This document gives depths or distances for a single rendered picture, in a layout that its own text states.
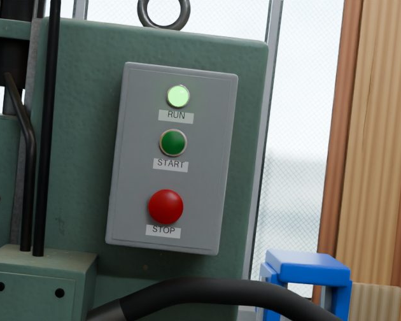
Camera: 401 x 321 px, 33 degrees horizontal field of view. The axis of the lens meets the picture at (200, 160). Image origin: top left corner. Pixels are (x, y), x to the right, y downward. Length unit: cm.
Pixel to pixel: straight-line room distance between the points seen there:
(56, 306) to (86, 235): 10
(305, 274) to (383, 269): 65
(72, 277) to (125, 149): 12
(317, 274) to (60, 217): 93
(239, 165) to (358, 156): 144
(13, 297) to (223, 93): 25
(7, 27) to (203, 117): 26
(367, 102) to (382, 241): 41
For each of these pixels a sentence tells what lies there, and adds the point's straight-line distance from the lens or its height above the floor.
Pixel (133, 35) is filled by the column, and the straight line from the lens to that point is 66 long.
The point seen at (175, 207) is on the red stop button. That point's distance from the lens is 58.
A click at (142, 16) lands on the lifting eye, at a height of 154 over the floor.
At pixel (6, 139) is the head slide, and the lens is 71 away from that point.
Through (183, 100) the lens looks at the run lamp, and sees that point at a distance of 58.
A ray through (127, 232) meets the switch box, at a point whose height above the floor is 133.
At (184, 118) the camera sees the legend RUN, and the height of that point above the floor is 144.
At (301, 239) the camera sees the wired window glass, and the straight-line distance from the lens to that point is 229.
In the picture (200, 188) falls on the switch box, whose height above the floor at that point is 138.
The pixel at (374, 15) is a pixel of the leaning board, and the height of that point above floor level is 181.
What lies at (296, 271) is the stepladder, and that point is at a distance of 150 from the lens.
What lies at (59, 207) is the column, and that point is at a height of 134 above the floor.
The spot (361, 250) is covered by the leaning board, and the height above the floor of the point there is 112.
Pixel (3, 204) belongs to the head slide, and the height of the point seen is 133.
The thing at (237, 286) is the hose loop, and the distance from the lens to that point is 62.
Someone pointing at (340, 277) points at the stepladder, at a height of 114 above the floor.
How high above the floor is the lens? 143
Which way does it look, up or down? 3 degrees down
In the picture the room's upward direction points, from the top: 6 degrees clockwise
